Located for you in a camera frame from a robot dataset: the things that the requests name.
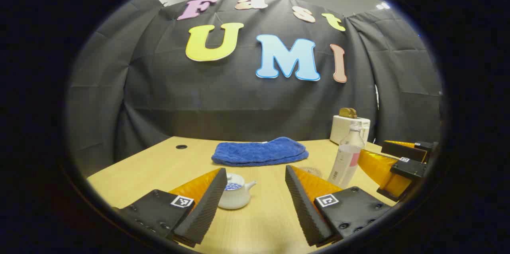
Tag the round wooden coaster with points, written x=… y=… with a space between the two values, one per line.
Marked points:
x=312 y=171

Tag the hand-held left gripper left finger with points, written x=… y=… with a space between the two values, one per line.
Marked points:
x=209 y=202

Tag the white toaster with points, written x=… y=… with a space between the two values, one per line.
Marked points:
x=342 y=130

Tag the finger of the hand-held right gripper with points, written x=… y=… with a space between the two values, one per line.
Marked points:
x=410 y=168
x=402 y=151

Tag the blue folded towel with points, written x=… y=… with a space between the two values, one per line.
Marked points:
x=259 y=152

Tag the brown bread slice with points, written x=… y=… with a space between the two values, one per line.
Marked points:
x=348 y=113

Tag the white ceramic teacup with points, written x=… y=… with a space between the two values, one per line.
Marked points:
x=235 y=200

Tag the clear plastic water bottle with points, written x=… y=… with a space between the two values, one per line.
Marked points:
x=346 y=162

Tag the black backdrop cloth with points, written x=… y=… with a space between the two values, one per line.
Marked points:
x=239 y=102

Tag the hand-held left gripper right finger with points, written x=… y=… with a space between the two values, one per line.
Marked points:
x=301 y=206

